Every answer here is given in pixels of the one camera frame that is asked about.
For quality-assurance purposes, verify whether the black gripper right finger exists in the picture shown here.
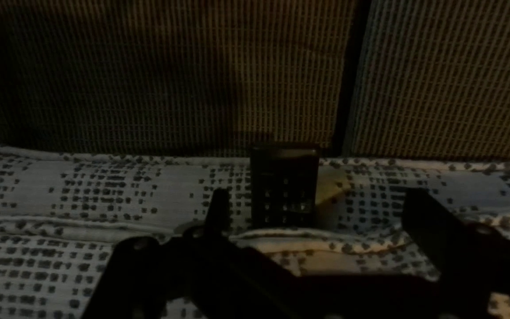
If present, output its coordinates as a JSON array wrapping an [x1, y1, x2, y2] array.
[[401, 187, 510, 319]]

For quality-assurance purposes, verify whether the white black-patterned cushion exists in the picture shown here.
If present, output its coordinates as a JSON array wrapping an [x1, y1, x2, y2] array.
[[0, 146, 510, 319]]

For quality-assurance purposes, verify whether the black remote control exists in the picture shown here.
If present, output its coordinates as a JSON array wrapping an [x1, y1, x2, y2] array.
[[249, 141, 320, 228]]

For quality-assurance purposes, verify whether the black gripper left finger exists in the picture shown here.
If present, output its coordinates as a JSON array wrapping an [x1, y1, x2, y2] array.
[[83, 185, 292, 319]]

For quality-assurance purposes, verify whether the olive green sofa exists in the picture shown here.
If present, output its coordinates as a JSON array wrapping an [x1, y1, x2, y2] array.
[[0, 0, 510, 159]]

